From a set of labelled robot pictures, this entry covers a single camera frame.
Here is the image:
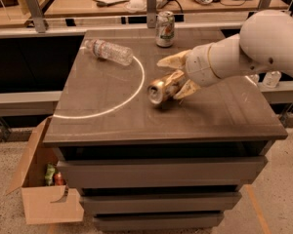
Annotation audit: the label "red can in box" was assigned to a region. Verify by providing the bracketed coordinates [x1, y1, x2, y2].
[54, 173, 65, 185]

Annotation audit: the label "white green soda can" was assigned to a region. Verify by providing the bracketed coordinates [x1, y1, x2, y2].
[155, 11, 175, 48]

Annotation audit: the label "clear plastic water bottle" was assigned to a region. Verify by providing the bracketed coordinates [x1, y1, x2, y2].
[85, 39, 134, 66]

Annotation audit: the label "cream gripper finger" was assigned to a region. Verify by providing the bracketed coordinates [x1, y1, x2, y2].
[157, 50, 190, 69]
[173, 80, 200, 99]

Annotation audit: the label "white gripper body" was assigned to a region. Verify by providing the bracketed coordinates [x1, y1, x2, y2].
[185, 43, 221, 87]

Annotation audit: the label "open cardboard box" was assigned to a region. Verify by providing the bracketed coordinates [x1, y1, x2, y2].
[7, 117, 84, 224]

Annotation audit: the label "green snack bag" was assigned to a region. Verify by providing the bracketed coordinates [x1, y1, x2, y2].
[45, 164, 56, 186]

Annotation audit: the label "clear bottle behind cabinet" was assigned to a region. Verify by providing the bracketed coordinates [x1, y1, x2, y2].
[263, 71, 281, 88]
[249, 74, 260, 84]

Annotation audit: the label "white face mask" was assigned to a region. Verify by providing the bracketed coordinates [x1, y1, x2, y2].
[124, 0, 146, 13]

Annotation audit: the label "grey drawer cabinet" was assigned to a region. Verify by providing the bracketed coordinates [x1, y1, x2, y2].
[44, 29, 287, 232]

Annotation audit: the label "orange soda can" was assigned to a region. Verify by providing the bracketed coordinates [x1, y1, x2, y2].
[147, 70, 187, 105]

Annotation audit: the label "middle metal bracket post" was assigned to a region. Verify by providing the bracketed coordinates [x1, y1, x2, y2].
[146, 0, 156, 28]

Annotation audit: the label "left metal bracket post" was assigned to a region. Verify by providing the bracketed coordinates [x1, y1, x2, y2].
[25, 0, 47, 33]

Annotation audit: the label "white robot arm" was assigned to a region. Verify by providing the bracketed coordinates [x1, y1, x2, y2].
[157, 10, 293, 98]

